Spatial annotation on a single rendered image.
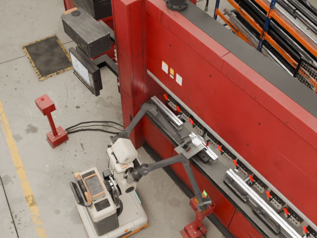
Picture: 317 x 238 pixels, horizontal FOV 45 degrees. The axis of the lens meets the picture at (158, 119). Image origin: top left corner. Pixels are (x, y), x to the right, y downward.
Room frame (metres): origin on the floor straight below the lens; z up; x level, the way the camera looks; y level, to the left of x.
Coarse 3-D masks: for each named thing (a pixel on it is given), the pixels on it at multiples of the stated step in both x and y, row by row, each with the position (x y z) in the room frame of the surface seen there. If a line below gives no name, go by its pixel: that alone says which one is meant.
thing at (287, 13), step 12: (264, 0) 4.09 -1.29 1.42; (276, 0) 4.07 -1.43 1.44; (288, 0) 4.03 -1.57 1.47; (300, 0) 4.06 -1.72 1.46; (276, 12) 3.87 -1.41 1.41; (288, 12) 3.83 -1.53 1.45; (300, 12) 3.83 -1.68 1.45; (312, 12) 3.86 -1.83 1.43; (312, 24) 3.60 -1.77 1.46; (312, 36) 3.38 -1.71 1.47
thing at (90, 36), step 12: (72, 12) 3.08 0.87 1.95; (84, 12) 3.08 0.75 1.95; (72, 24) 2.90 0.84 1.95; (84, 24) 2.90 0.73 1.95; (96, 24) 2.91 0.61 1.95; (72, 36) 2.87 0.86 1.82; (84, 36) 2.73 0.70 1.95; (96, 36) 2.73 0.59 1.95; (108, 36) 2.77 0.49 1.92; (84, 48) 2.70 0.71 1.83; (96, 48) 2.68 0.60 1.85; (108, 48) 2.77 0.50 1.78
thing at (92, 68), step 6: (72, 48) 2.95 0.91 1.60; (78, 48) 2.98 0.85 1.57; (78, 54) 2.86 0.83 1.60; (84, 54) 2.89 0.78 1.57; (84, 60) 2.77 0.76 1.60; (90, 60) 2.80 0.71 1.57; (84, 66) 2.71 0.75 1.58; (90, 66) 2.69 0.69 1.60; (96, 66) 2.72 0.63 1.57; (90, 72) 2.63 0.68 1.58; (96, 72) 2.63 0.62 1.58; (90, 78) 2.64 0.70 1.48; (96, 78) 2.62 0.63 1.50; (90, 84) 2.67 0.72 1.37; (96, 84) 2.62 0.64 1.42; (96, 90) 2.61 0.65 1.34; (96, 96) 2.60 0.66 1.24
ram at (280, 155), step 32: (160, 32) 2.71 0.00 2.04; (160, 64) 2.70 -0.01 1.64; (192, 64) 2.37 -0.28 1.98; (192, 96) 2.33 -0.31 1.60; (224, 96) 2.06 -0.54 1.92; (224, 128) 2.00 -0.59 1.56; (256, 128) 1.78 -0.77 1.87; (288, 128) 1.60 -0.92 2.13; (256, 160) 1.70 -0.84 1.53; (288, 160) 1.52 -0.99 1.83; (288, 192) 1.42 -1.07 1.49
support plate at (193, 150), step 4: (192, 136) 2.29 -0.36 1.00; (200, 144) 2.19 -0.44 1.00; (176, 148) 2.14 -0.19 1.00; (180, 148) 2.14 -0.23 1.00; (192, 148) 2.14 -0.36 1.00; (200, 148) 2.15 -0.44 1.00; (180, 152) 2.09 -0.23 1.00; (184, 152) 2.09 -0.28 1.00; (188, 152) 2.10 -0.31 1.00; (192, 152) 2.10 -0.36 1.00; (196, 152) 2.10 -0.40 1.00; (188, 156) 2.04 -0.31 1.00
